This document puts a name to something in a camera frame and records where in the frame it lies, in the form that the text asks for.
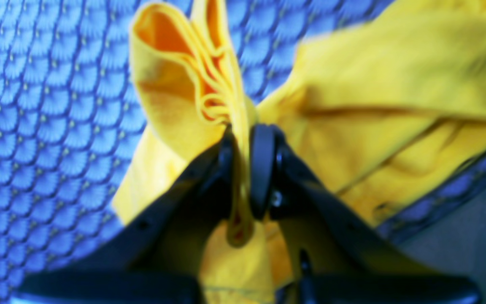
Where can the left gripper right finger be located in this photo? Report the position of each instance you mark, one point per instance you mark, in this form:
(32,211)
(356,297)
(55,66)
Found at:
(336,258)

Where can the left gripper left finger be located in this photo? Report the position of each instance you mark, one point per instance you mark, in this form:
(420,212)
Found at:
(157,257)

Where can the yellow T-shirt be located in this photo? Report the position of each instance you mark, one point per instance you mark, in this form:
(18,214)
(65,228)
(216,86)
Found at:
(382,114)

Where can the blue fan-patterned tablecloth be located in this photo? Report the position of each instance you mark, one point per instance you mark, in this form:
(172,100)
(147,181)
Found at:
(70,122)

